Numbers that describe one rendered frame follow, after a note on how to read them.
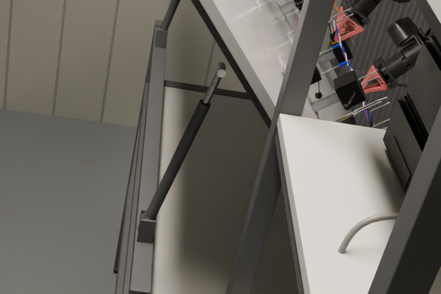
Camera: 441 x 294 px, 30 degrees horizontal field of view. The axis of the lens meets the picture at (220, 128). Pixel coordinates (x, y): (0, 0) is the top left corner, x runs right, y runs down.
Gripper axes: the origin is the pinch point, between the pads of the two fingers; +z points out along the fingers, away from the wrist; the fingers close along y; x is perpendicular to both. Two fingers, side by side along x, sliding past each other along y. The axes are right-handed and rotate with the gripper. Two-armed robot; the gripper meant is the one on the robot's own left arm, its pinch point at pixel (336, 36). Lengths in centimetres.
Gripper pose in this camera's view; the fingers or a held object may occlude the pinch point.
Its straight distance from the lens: 224.1
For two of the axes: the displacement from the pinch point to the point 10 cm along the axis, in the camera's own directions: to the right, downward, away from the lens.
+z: -6.0, 7.3, 3.3
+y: -0.5, 3.7, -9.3
